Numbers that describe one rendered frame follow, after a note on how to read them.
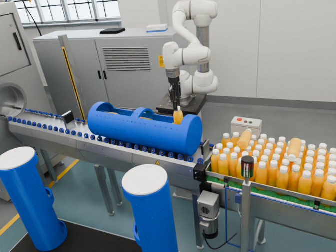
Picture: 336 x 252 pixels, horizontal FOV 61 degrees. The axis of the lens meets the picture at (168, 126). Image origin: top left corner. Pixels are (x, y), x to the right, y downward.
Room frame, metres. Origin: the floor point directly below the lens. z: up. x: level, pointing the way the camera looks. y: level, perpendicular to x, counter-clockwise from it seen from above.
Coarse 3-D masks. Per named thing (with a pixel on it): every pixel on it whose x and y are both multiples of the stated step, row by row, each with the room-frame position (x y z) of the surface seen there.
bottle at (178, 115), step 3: (174, 111) 1.73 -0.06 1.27; (177, 111) 1.72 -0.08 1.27; (180, 111) 1.72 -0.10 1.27; (174, 114) 1.72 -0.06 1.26; (177, 114) 1.71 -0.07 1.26; (180, 114) 1.71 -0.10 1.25; (174, 117) 1.72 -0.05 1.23; (177, 117) 1.70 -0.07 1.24; (180, 117) 1.71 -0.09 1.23; (174, 120) 1.72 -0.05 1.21; (177, 120) 1.71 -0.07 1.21; (180, 120) 1.71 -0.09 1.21; (174, 123) 1.73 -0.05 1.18; (177, 123) 1.71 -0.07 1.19
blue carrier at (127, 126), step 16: (96, 112) 2.03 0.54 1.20; (128, 112) 2.14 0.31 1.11; (144, 112) 2.06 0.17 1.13; (96, 128) 1.97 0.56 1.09; (112, 128) 1.89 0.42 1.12; (128, 128) 1.81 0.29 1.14; (144, 128) 1.75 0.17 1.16; (160, 128) 1.69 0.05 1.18; (176, 128) 1.64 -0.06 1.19; (192, 128) 1.66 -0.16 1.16; (144, 144) 1.77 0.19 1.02; (160, 144) 1.67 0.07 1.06; (176, 144) 1.60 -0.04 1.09; (192, 144) 1.64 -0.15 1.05
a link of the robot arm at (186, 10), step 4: (180, 0) 2.28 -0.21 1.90; (184, 0) 2.28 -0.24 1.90; (176, 4) 2.23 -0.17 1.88; (180, 4) 2.21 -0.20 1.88; (184, 4) 2.19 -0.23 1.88; (188, 4) 2.18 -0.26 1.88; (176, 8) 2.18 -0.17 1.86; (180, 8) 2.17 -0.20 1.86; (184, 8) 2.17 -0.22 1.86; (188, 8) 2.17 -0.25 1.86; (172, 12) 2.20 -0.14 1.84; (184, 12) 2.15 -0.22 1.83; (188, 12) 2.17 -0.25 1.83; (188, 16) 2.18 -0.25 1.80
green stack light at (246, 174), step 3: (243, 171) 1.11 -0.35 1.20; (246, 171) 1.11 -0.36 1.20; (249, 171) 1.10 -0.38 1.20; (252, 171) 1.11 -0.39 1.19; (243, 174) 1.11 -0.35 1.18; (246, 174) 1.10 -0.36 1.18; (249, 174) 1.10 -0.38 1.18; (252, 174) 1.11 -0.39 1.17; (246, 177) 1.10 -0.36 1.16; (249, 177) 1.10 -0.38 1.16
